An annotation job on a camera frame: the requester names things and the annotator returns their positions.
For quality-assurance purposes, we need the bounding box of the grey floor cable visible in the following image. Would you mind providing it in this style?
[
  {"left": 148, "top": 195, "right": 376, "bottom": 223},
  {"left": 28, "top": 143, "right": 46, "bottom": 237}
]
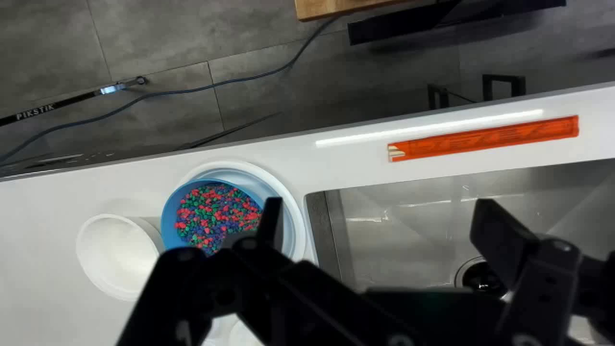
[{"left": 0, "top": 16, "right": 342, "bottom": 166}]

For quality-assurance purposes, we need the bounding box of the blue bowl of colourful beads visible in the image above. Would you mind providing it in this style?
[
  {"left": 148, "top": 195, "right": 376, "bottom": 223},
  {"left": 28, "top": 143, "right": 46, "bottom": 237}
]
[{"left": 159, "top": 164, "right": 307, "bottom": 262}]

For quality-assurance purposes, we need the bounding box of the wooden base board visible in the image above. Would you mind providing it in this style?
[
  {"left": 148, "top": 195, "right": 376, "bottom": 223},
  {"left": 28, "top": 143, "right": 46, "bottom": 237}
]
[{"left": 292, "top": 0, "right": 419, "bottom": 23}]

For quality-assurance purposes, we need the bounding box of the orange tape strip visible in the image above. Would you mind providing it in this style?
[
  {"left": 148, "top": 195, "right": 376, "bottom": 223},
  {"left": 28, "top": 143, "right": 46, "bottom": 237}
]
[{"left": 386, "top": 114, "right": 582, "bottom": 164}]

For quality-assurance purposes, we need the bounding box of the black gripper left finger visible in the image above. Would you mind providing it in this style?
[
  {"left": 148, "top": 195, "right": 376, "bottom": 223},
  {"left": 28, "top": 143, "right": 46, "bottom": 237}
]
[{"left": 117, "top": 196, "right": 411, "bottom": 346}]

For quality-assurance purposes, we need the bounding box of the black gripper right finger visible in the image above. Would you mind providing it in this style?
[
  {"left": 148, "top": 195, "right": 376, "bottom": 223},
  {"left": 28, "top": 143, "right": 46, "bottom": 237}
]
[{"left": 469, "top": 198, "right": 615, "bottom": 346}]

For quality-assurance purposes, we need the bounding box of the black strap with metal clip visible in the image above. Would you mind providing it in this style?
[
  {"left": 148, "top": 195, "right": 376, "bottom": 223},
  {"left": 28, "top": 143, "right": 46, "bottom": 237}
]
[{"left": 0, "top": 73, "right": 151, "bottom": 129}]

